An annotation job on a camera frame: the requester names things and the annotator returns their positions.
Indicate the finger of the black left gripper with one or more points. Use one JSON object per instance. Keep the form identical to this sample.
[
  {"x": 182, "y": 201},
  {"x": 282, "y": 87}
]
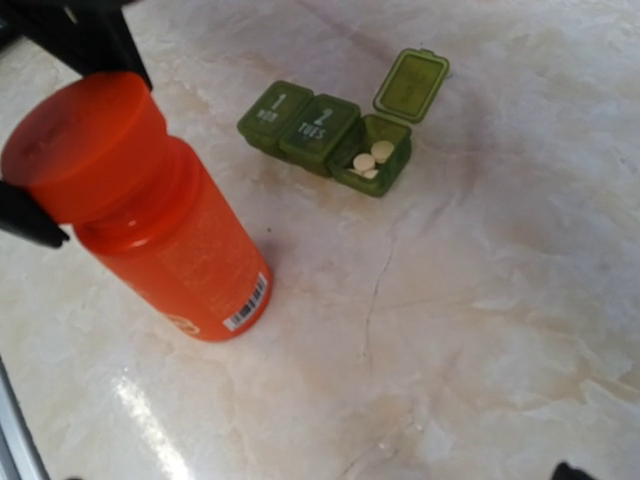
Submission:
[
  {"x": 87, "y": 36},
  {"x": 23, "y": 217}
]

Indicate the red cylindrical can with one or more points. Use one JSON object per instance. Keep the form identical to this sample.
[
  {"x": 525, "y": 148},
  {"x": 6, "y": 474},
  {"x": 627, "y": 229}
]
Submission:
[{"x": 97, "y": 155}]

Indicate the green pill organizer box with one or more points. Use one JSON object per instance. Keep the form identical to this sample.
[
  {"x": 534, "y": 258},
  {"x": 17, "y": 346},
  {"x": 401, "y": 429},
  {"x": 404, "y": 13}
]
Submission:
[{"x": 331, "y": 137}]

